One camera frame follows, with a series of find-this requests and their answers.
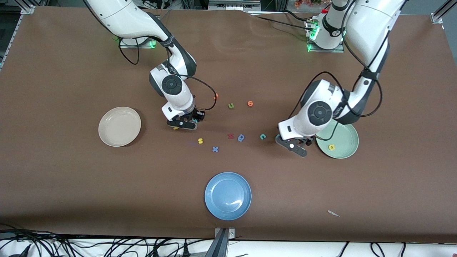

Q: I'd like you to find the light green round plate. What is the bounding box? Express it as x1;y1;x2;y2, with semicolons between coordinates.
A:
316;120;359;159

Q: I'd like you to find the beige round plate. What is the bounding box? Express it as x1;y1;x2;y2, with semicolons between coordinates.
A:
98;106;142;147

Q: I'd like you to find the blue round plate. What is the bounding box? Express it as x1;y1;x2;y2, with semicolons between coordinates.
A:
205;172;252;221

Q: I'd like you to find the grey metal box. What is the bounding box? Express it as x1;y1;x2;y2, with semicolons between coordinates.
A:
209;0;261;11

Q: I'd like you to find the brown table cover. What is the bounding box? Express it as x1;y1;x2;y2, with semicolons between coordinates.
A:
0;6;457;243

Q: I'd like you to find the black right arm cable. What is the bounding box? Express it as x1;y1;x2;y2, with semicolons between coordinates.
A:
117;34;218;112

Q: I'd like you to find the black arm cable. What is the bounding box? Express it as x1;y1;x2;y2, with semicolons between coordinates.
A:
117;34;218;112
296;0;390;124

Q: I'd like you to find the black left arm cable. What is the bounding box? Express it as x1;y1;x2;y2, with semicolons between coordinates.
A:
296;0;390;124

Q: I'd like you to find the silver metal bracket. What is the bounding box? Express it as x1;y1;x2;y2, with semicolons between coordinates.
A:
214;228;236;240

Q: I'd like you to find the black cable on table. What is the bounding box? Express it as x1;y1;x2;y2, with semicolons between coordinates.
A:
246;11;311;32

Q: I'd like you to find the black floor cable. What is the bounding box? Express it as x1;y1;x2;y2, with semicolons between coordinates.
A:
370;242;386;257
0;223;77;257

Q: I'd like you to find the grey camera pole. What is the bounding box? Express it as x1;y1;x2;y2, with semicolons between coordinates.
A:
205;228;230;257

